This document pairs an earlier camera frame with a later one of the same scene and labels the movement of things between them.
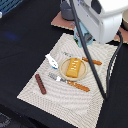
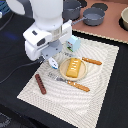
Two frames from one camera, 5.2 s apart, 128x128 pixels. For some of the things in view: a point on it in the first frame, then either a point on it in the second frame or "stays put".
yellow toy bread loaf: (73, 67) stays put
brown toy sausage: (43, 91) stays put
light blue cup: (87, 36) -> (73, 43)
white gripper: (103, 29) -> (47, 43)
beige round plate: (81, 72) stays put
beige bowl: (125, 19) stays put
